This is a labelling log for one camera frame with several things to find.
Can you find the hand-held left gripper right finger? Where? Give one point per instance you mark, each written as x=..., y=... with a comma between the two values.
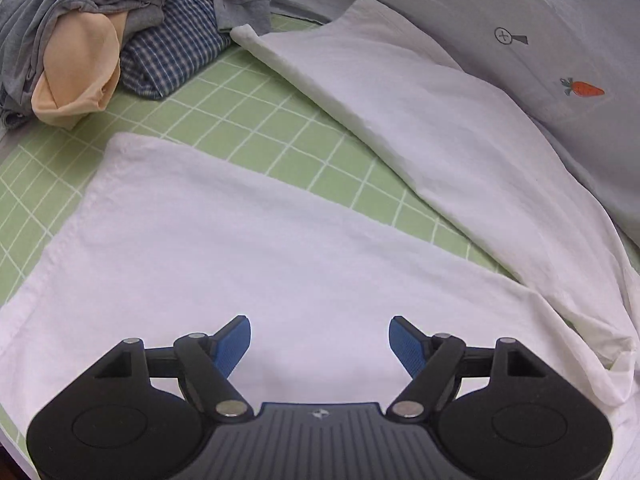
x=406, y=345

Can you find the carrot-printed grey sheet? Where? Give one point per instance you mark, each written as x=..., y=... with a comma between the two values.
x=525, y=0

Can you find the blue checked garment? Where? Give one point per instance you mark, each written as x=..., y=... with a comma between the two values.
x=170, y=45

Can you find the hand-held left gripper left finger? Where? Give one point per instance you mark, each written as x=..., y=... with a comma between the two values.
x=232, y=345

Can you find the white pants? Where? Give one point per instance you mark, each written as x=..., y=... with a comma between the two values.
x=250, y=240

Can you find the beige garment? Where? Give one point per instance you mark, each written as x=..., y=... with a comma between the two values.
x=75, y=75

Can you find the green grid mat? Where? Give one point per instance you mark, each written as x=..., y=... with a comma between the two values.
x=240, y=105

